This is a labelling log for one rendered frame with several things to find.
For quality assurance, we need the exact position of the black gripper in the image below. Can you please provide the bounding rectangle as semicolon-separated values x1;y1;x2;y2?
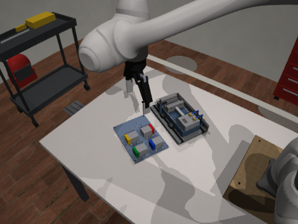
124;59;153;115

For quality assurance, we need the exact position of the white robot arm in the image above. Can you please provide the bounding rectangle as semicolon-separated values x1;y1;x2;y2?
78;0;298;224

